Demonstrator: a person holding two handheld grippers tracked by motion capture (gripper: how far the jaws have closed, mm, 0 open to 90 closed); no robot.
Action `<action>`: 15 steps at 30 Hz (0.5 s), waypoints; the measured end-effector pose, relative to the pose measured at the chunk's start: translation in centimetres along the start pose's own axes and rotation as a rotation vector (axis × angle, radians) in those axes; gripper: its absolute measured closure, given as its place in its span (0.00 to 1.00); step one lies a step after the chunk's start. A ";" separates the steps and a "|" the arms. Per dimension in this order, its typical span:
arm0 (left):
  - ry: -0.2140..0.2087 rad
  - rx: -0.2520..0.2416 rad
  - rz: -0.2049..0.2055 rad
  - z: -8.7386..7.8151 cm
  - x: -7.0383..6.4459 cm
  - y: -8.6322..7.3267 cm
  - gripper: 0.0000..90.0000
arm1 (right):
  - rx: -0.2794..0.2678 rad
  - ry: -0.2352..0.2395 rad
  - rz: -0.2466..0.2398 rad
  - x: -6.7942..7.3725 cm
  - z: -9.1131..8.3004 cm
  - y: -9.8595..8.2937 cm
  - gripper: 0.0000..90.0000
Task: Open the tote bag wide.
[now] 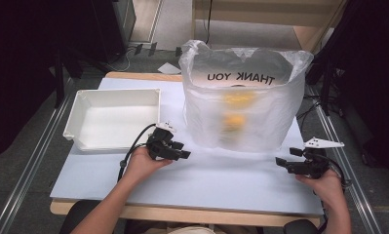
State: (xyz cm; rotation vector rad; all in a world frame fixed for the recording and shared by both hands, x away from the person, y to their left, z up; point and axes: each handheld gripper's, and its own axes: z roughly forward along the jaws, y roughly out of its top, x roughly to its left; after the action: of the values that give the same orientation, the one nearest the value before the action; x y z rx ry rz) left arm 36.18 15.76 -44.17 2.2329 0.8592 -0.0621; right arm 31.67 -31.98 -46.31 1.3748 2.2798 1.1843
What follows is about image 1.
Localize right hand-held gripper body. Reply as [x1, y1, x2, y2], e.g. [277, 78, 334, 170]
[295, 136, 345, 180]

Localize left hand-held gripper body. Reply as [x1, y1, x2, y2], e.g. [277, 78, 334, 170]
[145, 121, 178, 161]

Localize translucent plastic bag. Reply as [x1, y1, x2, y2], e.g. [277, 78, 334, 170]
[177, 39, 315, 153]

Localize yellow drink carton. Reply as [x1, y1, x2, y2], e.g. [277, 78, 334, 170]
[220, 111, 249, 144]

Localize person's left hand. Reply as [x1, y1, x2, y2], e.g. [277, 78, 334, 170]
[123, 146, 174, 183]

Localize person's right hand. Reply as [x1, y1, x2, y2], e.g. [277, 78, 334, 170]
[294, 169, 348, 209]

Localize white table board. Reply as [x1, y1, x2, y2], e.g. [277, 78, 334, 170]
[50, 77, 325, 217]

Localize white plastic bin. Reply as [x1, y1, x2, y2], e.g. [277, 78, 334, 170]
[62, 88, 162, 154]

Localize black chair armrest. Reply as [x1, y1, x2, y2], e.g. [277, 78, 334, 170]
[58, 199, 101, 234]
[282, 218, 321, 234]

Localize wooden table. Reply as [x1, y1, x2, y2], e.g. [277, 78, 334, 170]
[50, 71, 323, 228]

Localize black metal stand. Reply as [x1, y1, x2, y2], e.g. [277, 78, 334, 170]
[306, 52, 344, 117]
[53, 48, 86, 110]

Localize white paper sheet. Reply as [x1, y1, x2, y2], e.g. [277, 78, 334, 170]
[157, 61, 182, 76]

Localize person's beige clothing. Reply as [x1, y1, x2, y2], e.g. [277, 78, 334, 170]
[167, 225, 217, 234]

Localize dark cabinet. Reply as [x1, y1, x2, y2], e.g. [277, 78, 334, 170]
[91, 0, 137, 64]

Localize wooden shelf unit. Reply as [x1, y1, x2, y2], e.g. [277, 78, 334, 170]
[191, 0, 349, 54]

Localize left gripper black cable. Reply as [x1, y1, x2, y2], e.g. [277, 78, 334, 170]
[117, 122, 158, 183]

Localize black floor cables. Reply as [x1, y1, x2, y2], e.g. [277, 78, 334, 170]
[295, 92, 325, 125]

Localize aluminium floor rail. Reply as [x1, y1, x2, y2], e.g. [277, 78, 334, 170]
[312, 103, 384, 234]
[0, 94, 75, 234]

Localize white floor cable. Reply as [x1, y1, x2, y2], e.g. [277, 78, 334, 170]
[115, 47, 137, 73]

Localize black hanging cable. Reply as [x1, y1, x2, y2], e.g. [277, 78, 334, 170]
[204, 0, 214, 45]

